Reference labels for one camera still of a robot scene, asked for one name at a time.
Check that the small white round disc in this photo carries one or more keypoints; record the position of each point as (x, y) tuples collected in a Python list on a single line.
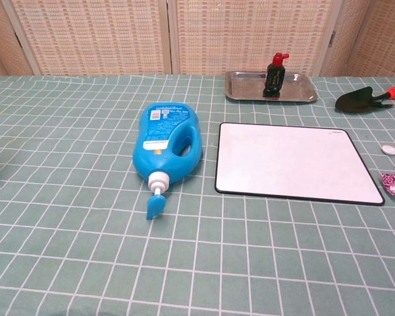
[(389, 149)]

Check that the black garden trowel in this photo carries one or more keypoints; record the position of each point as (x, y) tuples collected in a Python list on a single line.
[(355, 100)]

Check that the white black-edged mouse pad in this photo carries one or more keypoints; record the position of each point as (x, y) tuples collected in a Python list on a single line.
[(293, 161)]

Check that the small black red-capped bottle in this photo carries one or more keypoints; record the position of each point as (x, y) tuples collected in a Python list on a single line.
[(274, 79)]

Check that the stainless steel tray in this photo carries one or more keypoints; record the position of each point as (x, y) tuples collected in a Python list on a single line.
[(247, 85)]

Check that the blue detergent pump bottle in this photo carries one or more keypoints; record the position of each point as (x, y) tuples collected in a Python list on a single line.
[(158, 145)]

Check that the green checkered tablecloth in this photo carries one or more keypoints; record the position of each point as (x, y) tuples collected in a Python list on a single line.
[(118, 247)]

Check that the bamboo folding screen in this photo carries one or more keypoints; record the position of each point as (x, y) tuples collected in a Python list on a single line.
[(102, 36)]

